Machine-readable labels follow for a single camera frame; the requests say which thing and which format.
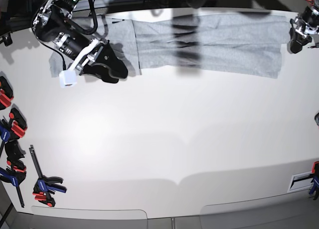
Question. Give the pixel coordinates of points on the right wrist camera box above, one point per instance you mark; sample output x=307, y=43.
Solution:
x=67, y=78

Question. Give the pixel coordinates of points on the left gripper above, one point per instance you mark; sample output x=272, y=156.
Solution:
x=303, y=26

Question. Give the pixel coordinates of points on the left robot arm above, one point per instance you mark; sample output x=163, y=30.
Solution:
x=312, y=3

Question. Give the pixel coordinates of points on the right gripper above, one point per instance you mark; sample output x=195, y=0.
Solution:
x=94, y=57

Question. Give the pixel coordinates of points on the grey T-shirt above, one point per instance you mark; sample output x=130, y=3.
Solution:
x=241, y=43

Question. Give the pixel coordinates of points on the white label card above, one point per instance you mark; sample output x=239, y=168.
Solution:
x=300, y=182

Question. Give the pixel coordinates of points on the grey round object right edge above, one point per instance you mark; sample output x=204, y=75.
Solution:
x=316, y=118

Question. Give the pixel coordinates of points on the red black clamp far left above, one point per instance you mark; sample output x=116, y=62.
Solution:
x=6, y=93

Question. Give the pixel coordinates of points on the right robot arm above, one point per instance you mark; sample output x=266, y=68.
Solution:
x=53, y=23

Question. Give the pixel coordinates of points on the black red blue bar clamp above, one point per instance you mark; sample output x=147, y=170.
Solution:
x=15, y=173

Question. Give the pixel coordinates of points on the blue clamp right edge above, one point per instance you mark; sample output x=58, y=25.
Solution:
x=315, y=188

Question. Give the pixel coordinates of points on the small blue bar clamp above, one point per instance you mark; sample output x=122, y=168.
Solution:
x=45, y=187

